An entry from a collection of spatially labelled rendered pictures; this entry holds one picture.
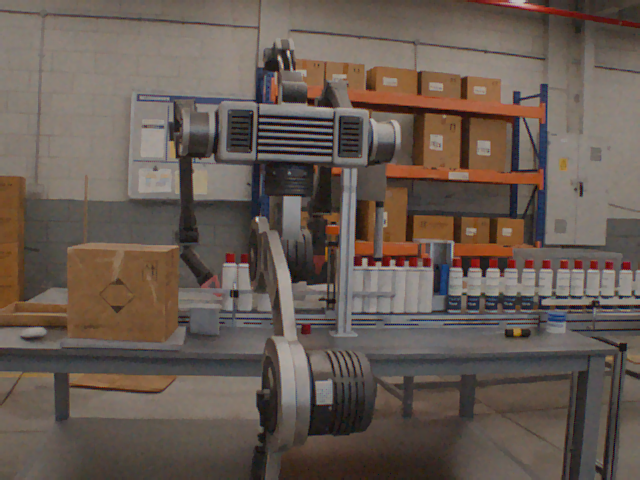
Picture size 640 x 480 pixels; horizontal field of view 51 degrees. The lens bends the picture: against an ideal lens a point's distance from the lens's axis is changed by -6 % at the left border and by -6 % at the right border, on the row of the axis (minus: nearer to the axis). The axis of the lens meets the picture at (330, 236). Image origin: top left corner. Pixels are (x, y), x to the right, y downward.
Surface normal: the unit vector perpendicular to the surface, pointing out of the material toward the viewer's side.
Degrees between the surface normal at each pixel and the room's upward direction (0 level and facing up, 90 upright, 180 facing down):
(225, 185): 90
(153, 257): 90
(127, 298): 90
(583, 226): 90
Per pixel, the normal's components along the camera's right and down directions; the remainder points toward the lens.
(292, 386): 0.25, -0.32
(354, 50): 0.25, 0.06
